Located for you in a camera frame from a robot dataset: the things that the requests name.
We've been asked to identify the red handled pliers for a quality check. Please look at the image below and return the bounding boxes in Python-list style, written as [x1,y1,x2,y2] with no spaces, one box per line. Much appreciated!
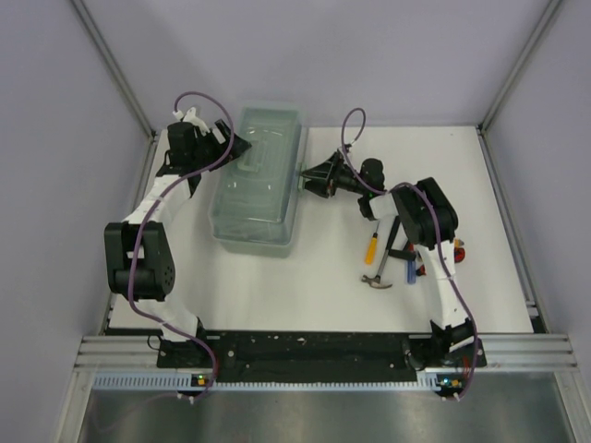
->
[416,238,465,277]

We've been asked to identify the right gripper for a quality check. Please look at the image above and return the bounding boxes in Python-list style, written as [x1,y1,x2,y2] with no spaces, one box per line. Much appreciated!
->
[299,153,367,199]

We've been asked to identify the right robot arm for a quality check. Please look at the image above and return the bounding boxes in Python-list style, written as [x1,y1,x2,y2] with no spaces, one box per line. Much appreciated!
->
[301,151,477,365]

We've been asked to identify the blue handled screwdriver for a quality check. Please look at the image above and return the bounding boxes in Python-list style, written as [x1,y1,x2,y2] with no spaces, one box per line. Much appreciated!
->
[405,260,416,285]

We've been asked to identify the grey slotted cable duct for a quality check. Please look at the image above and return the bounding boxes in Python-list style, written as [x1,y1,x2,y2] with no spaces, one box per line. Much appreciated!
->
[92,372,442,393]

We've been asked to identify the aluminium frame rail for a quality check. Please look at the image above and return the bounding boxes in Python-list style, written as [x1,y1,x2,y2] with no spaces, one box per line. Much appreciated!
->
[74,331,577,372]

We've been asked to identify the orange handled screwdriver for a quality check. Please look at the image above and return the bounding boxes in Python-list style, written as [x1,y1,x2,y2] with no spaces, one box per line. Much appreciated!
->
[364,221,380,266]

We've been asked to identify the small black mallet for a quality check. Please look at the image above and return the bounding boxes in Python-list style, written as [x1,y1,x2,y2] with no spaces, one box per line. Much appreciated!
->
[389,240,416,261]

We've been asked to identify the claw hammer black handle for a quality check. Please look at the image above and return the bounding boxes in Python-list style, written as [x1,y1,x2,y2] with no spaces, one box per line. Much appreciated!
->
[361,216,401,290]

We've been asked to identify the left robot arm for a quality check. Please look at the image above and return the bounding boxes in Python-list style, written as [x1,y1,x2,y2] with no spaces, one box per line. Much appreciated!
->
[103,117,251,366]

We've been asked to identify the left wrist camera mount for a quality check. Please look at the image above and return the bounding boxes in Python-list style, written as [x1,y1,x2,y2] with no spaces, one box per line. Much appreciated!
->
[173,107,210,135]

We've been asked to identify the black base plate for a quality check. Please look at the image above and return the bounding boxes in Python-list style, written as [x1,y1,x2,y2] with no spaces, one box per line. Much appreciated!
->
[156,328,488,383]

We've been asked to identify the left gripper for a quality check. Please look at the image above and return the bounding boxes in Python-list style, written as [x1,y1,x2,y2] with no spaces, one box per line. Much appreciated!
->
[194,122,254,174]

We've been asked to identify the translucent green tool box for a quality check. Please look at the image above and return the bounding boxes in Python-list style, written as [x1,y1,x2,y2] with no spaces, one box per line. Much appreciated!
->
[210,102,308,258]

